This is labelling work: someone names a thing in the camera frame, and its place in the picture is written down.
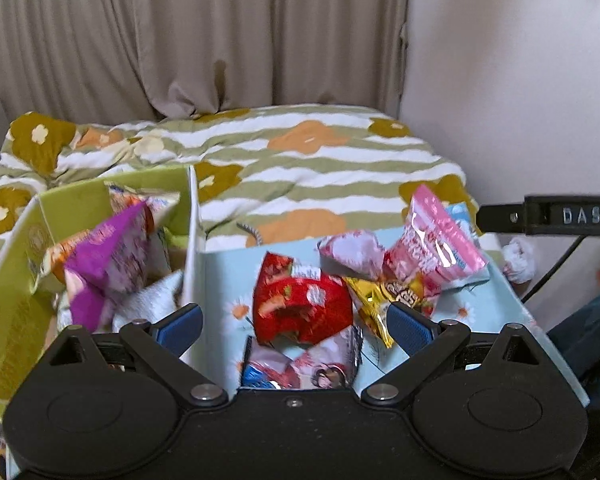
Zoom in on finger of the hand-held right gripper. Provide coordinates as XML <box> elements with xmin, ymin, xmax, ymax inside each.
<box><xmin>478</xmin><ymin>201</ymin><xmax>528</xmax><ymax>234</ymax></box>

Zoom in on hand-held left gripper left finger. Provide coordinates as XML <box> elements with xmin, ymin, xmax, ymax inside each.
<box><xmin>47</xmin><ymin>303</ymin><xmax>229</xmax><ymax>407</ymax></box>

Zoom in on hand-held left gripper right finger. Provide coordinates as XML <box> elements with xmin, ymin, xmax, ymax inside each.
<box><xmin>361</xmin><ymin>301</ymin><xmax>545</xmax><ymax>407</ymax></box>

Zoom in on gold snack bag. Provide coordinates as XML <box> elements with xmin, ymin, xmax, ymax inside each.
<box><xmin>345</xmin><ymin>276</ymin><xmax>439</xmax><ymax>349</ymax></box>

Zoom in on silver cartoon snack bag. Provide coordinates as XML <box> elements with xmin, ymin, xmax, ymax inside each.
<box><xmin>241</xmin><ymin>326</ymin><xmax>365</xmax><ymax>391</ymax></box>

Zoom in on purple snack bag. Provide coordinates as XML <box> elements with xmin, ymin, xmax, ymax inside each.
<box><xmin>62</xmin><ymin>200</ymin><xmax>157</xmax><ymax>334</ymax></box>

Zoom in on red snack bag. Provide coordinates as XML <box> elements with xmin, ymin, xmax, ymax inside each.
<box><xmin>252</xmin><ymin>252</ymin><xmax>355</xmax><ymax>346</ymax></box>

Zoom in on white orange-sticks snack bag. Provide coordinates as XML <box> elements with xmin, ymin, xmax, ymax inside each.
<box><xmin>104</xmin><ymin>181</ymin><xmax>181</xmax><ymax>234</ymax></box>

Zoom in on yellow-green cardboard box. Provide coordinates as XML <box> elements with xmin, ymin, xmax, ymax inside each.
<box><xmin>0</xmin><ymin>164</ymin><xmax>207</xmax><ymax>419</ymax></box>

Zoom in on light blue snack packet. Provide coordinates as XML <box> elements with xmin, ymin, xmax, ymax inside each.
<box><xmin>442</xmin><ymin>202</ymin><xmax>491</xmax><ymax>291</ymax></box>

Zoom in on crumpled white plastic bag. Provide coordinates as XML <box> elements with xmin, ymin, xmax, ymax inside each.
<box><xmin>500</xmin><ymin>237</ymin><xmax>536</xmax><ymax>284</ymax></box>

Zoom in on pink snack bag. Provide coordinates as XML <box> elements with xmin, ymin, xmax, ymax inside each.
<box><xmin>382</xmin><ymin>184</ymin><xmax>489</xmax><ymax>294</ymax></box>

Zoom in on white and pink snack packet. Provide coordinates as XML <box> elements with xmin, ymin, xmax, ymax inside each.
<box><xmin>317</xmin><ymin>230</ymin><xmax>386</xmax><ymax>281</ymax></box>

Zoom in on floral striped blanket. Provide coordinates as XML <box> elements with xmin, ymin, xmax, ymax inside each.
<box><xmin>0</xmin><ymin>105</ymin><xmax>481</xmax><ymax>292</ymax></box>

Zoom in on beige curtain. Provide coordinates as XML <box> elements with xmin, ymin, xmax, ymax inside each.
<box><xmin>0</xmin><ymin>0</ymin><xmax>411</xmax><ymax>121</ymax></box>

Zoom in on black cable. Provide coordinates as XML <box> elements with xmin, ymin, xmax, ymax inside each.
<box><xmin>522</xmin><ymin>175</ymin><xmax>600</xmax><ymax>307</ymax></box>

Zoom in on grey striped cord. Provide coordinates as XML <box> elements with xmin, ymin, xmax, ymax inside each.
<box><xmin>237</xmin><ymin>220</ymin><xmax>266</xmax><ymax>249</ymax></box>

